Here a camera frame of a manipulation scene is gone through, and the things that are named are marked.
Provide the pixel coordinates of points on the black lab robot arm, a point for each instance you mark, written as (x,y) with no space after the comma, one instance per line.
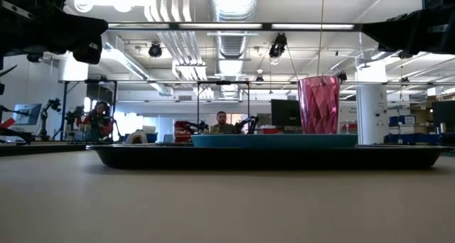
(73,117)
(199,125)
(249,124)
(46,115)

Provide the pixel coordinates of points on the tilted grey monitor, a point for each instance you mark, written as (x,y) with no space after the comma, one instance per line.
(26,114)

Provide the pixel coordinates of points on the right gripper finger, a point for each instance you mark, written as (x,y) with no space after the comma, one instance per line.
(394,30)
(398,47)

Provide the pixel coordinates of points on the light blue round plate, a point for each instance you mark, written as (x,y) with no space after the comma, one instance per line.
(273,140)

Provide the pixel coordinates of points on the black metal station frame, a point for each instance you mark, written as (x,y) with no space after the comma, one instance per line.
(248,104)
(114,94)

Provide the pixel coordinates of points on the red storage bins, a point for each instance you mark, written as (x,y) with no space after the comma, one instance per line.
(180,134)

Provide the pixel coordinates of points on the white round column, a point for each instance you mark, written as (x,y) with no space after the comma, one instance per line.
(371,111)

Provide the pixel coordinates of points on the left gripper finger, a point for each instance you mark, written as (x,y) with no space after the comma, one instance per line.
(89,26)
(87,53)

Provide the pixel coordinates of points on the blue storage bins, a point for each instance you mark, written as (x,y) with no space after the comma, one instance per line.
(405,138)

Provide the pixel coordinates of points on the black aluminium table frame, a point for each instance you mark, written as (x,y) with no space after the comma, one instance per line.
(35,148)

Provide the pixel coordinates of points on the silver ribbed air duct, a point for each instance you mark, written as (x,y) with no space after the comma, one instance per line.
(232,44)

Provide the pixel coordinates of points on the red faceted plastic cup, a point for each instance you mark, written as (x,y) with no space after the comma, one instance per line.
(318,104)

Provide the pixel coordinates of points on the black hanging camera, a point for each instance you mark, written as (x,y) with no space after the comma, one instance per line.
(155,50)
(35,58)
(405,55)
(343,77)
(278,45)

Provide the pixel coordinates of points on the black monitor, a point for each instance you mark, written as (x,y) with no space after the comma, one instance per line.
(284,113)
(444,113)

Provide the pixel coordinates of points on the white bag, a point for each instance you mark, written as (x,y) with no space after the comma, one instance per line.
(136,138)

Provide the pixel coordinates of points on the person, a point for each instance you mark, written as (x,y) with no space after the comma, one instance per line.
(106,127)
(222,118)

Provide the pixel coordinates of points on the black plastic tray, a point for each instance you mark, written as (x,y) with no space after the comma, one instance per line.
(270,157)

